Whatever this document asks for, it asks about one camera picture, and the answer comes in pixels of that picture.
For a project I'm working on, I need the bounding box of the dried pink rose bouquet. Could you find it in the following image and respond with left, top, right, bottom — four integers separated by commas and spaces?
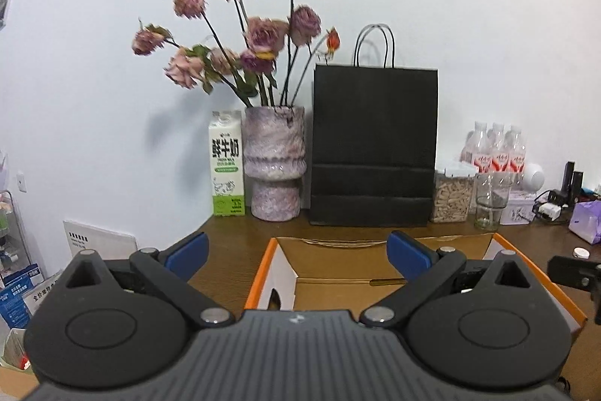
131, 0, 341, 108

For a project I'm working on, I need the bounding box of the white wall panel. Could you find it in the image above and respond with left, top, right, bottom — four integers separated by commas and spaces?
63, 220, 139, 263

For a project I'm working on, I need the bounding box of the white tin box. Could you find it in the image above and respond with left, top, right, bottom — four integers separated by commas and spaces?
499, 189, 536, 225

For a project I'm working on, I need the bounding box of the tall black box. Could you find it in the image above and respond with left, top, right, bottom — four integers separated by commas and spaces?
563, 160, 576, 202

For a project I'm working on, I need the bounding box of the mottled purple ceramic vase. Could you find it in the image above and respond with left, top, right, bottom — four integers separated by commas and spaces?
243, 105, 307, 222

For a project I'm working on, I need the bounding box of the black paper bag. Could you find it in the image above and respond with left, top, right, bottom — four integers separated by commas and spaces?
308, 24, 439, 228

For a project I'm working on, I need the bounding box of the purple tissue pack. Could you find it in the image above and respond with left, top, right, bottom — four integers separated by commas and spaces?
568, 200, 601, 245

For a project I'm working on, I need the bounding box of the metal storage rack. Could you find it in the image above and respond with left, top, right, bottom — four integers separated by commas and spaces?
0, 189, 36, 275

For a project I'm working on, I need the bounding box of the clear bottle red label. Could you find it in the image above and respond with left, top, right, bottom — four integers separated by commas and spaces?
487, 123, 510, 174
460, 121, 491, 174
506, 125, 527, 174

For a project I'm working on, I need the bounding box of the white round speaker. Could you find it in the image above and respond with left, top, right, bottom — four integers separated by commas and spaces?
521, 163, 546, 194

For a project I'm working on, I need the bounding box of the blue paper box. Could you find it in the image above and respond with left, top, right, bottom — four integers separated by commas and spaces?
0, 265, 48, 329

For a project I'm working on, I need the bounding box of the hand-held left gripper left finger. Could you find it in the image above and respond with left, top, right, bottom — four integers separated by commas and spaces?
59, 232, 236, 329

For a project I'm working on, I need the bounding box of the clear jar of seeds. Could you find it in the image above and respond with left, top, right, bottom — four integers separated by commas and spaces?
429, 161, 479, 224

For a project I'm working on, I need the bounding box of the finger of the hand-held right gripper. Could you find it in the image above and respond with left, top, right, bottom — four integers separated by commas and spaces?
548, 255, 601, 323

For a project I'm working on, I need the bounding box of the clear glass cup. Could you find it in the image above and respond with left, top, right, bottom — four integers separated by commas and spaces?
474, 173, 512, 230

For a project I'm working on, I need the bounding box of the orange cardboard box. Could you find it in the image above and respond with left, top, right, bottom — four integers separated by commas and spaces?
244, 232, 587, 340

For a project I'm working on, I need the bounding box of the wall poster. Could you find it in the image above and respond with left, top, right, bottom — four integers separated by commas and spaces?
0, 0, 20, 30

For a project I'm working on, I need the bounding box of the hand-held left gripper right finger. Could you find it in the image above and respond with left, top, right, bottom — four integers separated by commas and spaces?
359, 230, 541, 329

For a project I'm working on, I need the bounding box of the white green milk carton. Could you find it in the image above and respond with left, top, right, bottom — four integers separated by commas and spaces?
208, 110, 246, 217

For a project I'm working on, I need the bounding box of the white charger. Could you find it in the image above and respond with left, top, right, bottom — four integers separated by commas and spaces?
535, 201, 564, 223

